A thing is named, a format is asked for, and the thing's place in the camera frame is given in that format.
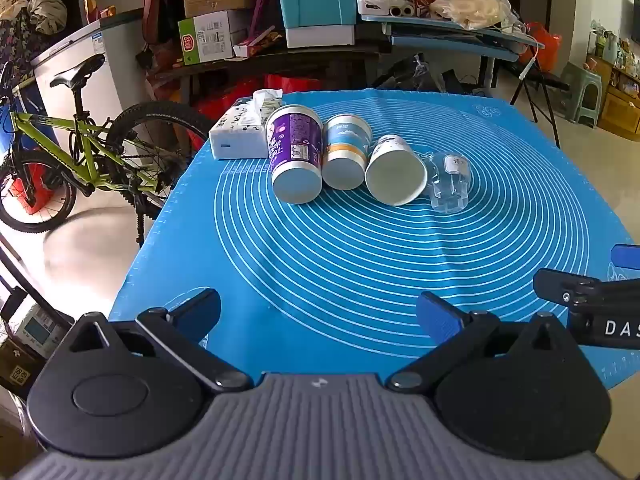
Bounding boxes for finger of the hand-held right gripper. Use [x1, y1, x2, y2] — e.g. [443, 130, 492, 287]
[532, 268, 610, 310]
[612, 243, 640, 269]

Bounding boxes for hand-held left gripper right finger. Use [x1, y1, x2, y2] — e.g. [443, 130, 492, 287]
[387, 291, 571, 394]

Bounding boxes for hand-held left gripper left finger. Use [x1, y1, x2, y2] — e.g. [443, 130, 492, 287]
[67, 287, 252, 394]

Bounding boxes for clear plastic cup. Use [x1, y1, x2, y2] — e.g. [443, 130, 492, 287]
[422, 152, 474, 215]

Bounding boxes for blue and white paper cup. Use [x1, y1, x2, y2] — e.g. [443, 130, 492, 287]
[321, 114, 374, 191]

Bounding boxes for purple paper cup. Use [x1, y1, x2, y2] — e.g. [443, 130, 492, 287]
[264, 104, 325, 205]

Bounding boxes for blue silicone mat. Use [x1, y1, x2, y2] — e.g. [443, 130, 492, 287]
[107, 87, 640, 392]

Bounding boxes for wooden cabinet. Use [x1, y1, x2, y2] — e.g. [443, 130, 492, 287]
[582, 54, 640, 136]

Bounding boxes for white display device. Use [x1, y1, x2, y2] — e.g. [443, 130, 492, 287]
[9, 302, 67, 357]

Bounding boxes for green plastic stool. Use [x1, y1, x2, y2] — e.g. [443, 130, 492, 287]
[559, 62, 604, 126]

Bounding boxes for white tissue pack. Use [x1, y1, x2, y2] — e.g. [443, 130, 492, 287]
[208, 88, 285, 160]

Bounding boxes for black folding chair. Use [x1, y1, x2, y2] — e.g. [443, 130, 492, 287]
[509, 59, 572, 149]

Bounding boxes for red bag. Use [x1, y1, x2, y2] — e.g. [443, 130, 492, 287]
[520, 22, 564, 74]

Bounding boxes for green bicycle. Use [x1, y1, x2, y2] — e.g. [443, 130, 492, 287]
[0, 52, 216, 249]

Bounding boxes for red bags under table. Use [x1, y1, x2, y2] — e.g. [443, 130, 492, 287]
[194, 74, 322, 122]

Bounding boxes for white refrigerator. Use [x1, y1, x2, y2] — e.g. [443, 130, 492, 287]
[30, 7, 148, 161]

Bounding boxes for dark table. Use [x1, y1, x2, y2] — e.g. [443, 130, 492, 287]
[149, 41, 392, 107]

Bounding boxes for blue desk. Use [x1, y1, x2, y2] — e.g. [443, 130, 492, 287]
[360, 12, 546, 64]

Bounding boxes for green and white carton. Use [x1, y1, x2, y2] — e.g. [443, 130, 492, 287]
[177, 10, 252, 66]

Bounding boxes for translucent plastic bag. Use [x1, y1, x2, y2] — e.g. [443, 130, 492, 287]
[429, 0, 514, 31]

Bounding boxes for white flat box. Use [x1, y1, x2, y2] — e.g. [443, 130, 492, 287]
[285, 25, 356, 49]

